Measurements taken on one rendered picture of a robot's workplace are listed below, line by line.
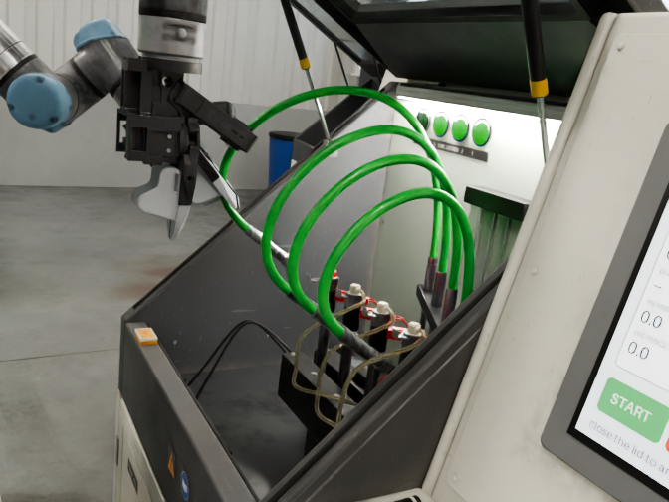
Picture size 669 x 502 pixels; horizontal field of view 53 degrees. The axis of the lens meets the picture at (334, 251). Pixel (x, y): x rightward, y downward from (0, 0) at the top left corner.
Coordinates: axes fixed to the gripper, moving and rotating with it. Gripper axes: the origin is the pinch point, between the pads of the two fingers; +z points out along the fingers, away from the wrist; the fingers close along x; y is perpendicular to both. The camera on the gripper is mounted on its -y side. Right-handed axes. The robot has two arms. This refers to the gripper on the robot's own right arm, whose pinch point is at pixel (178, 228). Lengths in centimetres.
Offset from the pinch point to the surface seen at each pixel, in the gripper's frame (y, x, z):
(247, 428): -19.9, -19.0, 41.2
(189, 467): -3.1, 1.7, 33.0
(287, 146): -274, -570, 57
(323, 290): -14.3, 12.6, 4.4
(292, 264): -13.7, 4.6, 3.6
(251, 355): -30, -43, 39
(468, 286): -36.5, 12.7, 4.8
